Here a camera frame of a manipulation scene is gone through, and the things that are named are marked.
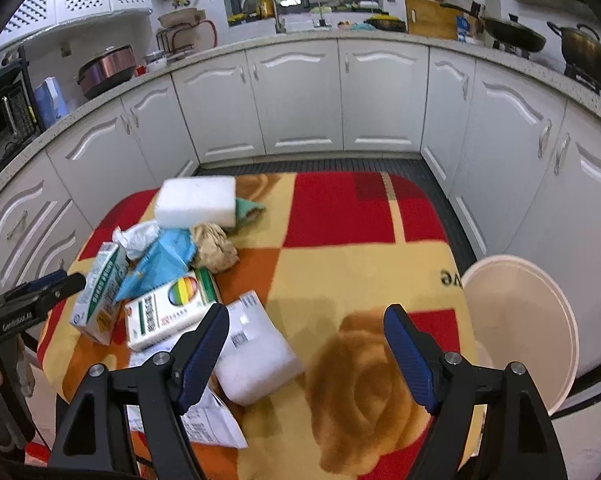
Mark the green white medicine box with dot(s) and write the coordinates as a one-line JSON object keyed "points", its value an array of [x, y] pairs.
{"points": [[98, 300]]}

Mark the blue plastic wrapper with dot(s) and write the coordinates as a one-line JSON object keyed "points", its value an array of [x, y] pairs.
{"points": [[163, 260]]}

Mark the person's left forearm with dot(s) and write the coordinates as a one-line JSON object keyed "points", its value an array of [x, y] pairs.
{"points": [[0, 420]]}

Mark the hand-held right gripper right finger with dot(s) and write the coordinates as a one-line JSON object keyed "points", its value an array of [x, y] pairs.
{"points": [[405, 345]]}

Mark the rainbow print medicine box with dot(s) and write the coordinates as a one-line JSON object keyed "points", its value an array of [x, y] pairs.
{"points": [[165, 315]]}

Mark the white tissue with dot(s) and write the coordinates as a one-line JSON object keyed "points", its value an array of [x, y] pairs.
{"points": [[138, 237]]}

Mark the black microwave oven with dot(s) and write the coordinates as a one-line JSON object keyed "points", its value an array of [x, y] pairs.
{"points": [[5, 110]]}

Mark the gas stove burner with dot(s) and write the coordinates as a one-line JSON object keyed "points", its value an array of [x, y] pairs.
{"points": [[588, 80]]}

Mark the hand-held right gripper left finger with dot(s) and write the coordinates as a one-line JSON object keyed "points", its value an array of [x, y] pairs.
{"points": [[208, 340]]}

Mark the brown paper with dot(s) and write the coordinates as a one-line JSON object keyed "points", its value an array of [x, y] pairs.
{"points": [[215, 250]]}

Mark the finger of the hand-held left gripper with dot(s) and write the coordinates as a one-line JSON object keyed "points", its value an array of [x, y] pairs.
{"points": [[63, 290], [40, 282]]}

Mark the white padded labelled package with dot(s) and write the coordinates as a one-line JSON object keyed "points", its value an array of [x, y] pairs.
{"points": [[255, 355]]}

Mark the white printed paper slip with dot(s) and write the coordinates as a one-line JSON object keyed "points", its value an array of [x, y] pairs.
{"points": [[210, 420]]}

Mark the wooden cutting board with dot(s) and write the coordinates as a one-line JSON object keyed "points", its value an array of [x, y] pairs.
{"points": [[428, 20]]}

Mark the green terry cloth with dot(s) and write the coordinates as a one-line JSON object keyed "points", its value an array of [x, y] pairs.
{"points": [[248, 210]]}

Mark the blue white carton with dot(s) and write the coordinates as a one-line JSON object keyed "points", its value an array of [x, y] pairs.
{"points": [[50, 102]]}

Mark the grey speckled countertop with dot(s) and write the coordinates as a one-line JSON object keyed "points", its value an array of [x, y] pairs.
{"points": [[290, 39]]}

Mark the yellow bottle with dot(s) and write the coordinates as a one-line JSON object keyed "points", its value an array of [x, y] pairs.
{"points": [[266, 6]]}

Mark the white foam block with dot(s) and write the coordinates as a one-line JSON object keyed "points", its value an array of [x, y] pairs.
{"points": [[195, 202]]}

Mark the row of white base cabinets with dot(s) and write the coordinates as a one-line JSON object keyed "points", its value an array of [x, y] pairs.
{"points": [[305, 100]]}

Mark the chrome kitchen faucet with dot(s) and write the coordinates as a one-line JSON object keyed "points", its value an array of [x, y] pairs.
{"points": [[279, 17]]}

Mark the black wok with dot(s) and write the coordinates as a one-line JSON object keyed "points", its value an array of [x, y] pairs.
{"points": [[513, 35]]}

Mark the beige round plastic bin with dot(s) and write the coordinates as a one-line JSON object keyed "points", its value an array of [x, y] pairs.
{"points": [[520, 330]]}

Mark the red yellow printed blanket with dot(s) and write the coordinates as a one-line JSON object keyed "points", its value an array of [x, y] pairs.
{"points": [[330, 270]]}

